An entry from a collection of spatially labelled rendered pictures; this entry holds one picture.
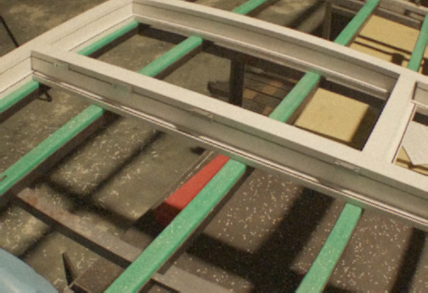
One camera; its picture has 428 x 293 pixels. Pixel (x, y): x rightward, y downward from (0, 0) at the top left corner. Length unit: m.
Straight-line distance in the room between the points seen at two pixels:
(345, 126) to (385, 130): 0.55
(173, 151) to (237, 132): 1.48
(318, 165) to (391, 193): 0.15
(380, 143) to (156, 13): 0.81
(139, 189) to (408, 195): 1.53
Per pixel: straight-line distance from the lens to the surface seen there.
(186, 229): 0.86
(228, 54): 1.50
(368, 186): 0.94
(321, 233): 1.28
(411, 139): 1.60
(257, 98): 2.25
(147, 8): 1.56
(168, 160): 2.42
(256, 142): 0.99
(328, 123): 1.57
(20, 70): 1.30
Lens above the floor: 1.47
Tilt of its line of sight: 34 degrees down
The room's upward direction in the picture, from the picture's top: 3 degrees clockwise
